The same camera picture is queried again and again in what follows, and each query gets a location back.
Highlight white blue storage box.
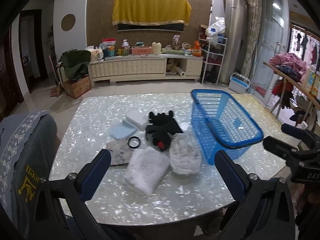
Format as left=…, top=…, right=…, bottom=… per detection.
left=228, top=72, right=251, bottom=94

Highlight dark green bag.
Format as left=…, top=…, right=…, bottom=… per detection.
left=60, top=50, right=91, bottom=81

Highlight light blue cloth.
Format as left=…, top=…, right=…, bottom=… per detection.
left=110, top=120, right=137, bottom=140

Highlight white foam sponge block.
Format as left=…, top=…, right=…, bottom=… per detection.
left=125, top=110, right=149, bottom=131

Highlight grey patterned cloth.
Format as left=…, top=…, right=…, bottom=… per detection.
left=106, top=138, right=132, bottom=166

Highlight blue plastic laundry basket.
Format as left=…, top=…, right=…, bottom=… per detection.
left=191, top=89, right=264, bottom=165

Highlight white waffle knit towel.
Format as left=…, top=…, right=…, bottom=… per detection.
left=124, top=146, right=170, bottom=197

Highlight pink clothes pile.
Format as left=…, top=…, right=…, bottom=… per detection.
left=268, top=53, right=308, bottom=75

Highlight yellow cloth covered television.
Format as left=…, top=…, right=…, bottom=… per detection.
left=112, top=0, right=192, bottom=32

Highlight white paper roll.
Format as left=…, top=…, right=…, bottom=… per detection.
left=176, top=67, right=186, bottom=77

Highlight silver standing air conditioner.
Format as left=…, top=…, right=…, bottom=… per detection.
left=219, top=0, right=247, bottom=84

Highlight pink flat box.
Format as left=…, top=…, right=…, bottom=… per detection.
left=131, top=46, right=152, bottom=55

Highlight orange snack bag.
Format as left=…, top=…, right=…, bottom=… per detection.
left=191, top=40, right=202, bottom=57

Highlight cream plastic jar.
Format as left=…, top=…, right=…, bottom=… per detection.
left=151, top=42, right=162, bottom=55

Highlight cream TV cabinet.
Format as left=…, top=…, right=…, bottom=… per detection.
left=88, top=54, right=203, bottom=86

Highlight white plastic bag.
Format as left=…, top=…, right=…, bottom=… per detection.
left=205, top=16, right=226, bottom=37

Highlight white metal shelf rack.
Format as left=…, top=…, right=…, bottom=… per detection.
left=199, top=33, right=227, bottom=85

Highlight brown cardboard box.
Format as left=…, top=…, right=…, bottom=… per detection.
left=62, top=76, right=91, bottom=99

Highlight black rubber ring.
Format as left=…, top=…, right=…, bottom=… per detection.
left=127, top=136, right=142, bottom=150

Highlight black dragon plush toy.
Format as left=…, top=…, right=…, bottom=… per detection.
left=145, top=111, right=183, bottom=152

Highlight wooden clothes rack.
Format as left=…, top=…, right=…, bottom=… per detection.
left=263, top=62, right=319, bottom=121

